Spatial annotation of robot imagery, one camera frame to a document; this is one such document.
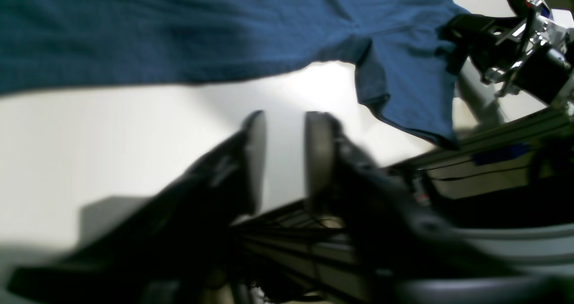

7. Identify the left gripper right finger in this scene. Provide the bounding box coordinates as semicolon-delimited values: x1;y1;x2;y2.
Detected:
305;112;573;304

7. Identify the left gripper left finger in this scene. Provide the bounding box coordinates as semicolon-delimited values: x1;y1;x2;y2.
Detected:
7;110;266;304

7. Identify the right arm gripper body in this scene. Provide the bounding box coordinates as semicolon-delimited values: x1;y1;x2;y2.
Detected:
443;0;573;107

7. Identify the blue T-shirt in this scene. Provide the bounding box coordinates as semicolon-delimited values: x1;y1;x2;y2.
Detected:
0;0;466;149

